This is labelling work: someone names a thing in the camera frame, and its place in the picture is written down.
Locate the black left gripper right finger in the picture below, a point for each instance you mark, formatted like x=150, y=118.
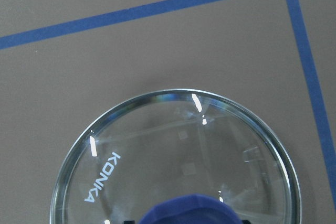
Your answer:
x=246, y=222

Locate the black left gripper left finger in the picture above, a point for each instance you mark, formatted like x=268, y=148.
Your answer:
x=129, y=222

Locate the glass pot lid blue knob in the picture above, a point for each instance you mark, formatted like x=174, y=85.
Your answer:
x=177, y=156

